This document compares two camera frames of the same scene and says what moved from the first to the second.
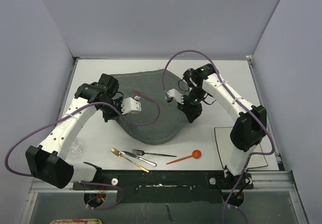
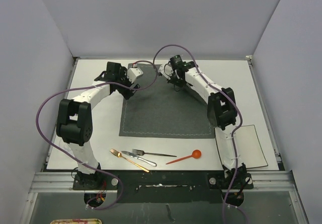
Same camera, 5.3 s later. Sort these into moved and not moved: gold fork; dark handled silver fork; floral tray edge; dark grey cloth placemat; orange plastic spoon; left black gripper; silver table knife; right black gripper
Moved: dark grey cloth placemat; left black gripper; right black gripper
Not moved: silver table knife; dark handled silver fork; gold fork; orange plastic spoon; floral tray edge
